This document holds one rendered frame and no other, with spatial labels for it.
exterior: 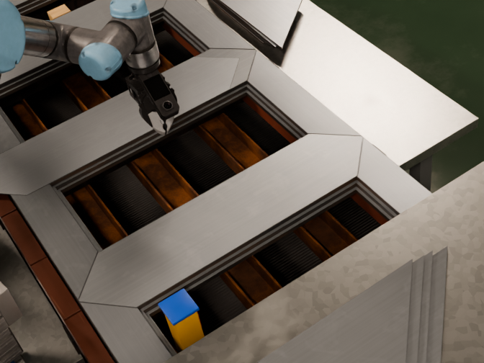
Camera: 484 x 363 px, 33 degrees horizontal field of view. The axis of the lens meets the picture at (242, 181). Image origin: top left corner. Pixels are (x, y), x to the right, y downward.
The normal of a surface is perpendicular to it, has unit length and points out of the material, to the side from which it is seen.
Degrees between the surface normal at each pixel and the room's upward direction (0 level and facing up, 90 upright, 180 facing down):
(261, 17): 0
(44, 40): 93
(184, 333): 90
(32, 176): 0
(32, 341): 0
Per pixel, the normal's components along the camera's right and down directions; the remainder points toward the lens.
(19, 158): -0.13, -0.69
